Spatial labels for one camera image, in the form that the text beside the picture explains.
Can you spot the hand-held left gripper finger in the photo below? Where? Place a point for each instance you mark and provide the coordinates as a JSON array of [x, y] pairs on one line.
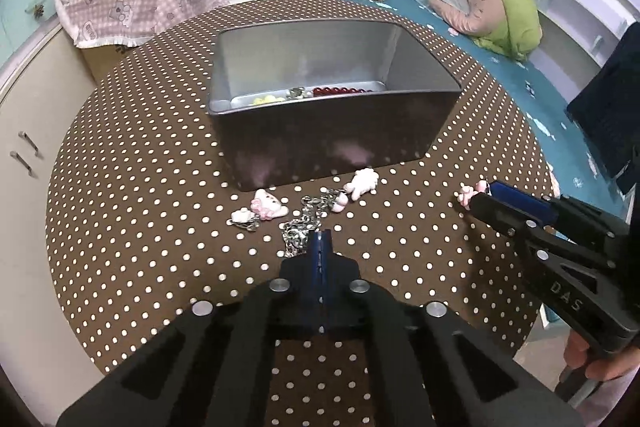
[[315, 252], [327, 252]]

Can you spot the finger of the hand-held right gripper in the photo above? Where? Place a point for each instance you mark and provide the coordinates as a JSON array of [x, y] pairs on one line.
[[500, 212], [525, 204]]

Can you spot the small pink charm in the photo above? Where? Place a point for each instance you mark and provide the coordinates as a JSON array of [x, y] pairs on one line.
[[467, 196]]

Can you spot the grey metal box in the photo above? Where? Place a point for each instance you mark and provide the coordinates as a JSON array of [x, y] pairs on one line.
[[325, 142]]

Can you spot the small metal charm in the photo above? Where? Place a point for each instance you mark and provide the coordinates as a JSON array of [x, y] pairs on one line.
[[297, 93]]

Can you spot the person's right hand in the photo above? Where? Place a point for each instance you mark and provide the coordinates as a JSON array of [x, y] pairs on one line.
[[610, 366]]

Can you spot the pink cat charm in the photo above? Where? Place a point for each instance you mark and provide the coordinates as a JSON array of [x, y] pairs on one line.
[[267, 204]]

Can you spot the small white clip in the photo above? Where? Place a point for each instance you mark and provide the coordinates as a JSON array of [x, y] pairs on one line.
[[243, 217]]

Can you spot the person's pink pants leg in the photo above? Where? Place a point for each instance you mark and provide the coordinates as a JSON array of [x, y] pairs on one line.
[[610, 407]]

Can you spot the dark hanging garment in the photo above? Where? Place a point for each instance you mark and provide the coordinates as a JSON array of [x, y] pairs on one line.
[[610, 107]]

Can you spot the blue patterned bed sheet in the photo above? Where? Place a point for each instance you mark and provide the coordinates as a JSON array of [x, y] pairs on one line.
[[525, 72]]

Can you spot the round table brown dotted cloth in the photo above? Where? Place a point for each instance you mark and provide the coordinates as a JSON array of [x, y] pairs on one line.
[[150, 157]]

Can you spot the cardboard box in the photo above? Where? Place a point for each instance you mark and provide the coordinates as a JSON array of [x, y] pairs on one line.
[[105, 62]]

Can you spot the cream cabinet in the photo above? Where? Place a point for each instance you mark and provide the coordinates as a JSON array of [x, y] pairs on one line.
[[30, 117]]

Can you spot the teal drawer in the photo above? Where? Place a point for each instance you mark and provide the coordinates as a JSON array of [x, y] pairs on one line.
[[25, 7]]

